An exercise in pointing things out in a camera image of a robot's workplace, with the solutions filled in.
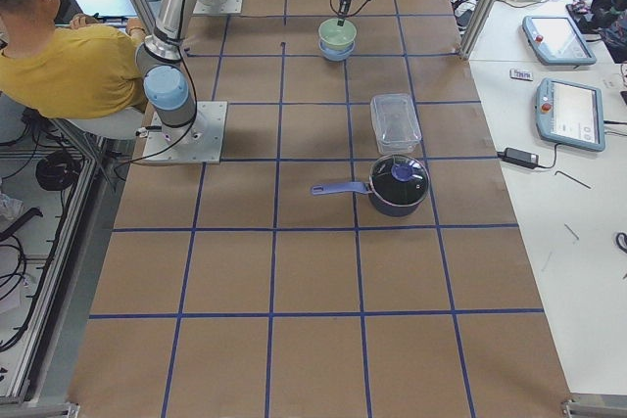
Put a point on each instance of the dark blue saucepan with lid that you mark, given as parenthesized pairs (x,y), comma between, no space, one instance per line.
(396,185)

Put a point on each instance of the teach pendant near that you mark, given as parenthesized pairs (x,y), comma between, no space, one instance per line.
(571,114)

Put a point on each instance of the person in yellow shirt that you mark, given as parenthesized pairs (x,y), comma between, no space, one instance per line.
(82,71)

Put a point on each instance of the teach pendant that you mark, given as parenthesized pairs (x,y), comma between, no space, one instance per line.
(556,41)
(571,114)

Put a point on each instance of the teach pendant far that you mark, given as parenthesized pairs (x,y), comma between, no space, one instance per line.
(556,41)

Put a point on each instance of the blue bowl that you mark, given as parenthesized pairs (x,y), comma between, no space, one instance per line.
(335,55)

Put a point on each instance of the green bowl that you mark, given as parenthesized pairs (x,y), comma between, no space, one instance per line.
(337,35)

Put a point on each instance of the black power adapter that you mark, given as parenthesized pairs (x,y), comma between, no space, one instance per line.
(518,157)

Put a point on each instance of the clear plastic food container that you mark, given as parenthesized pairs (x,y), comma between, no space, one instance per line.
(395,124)

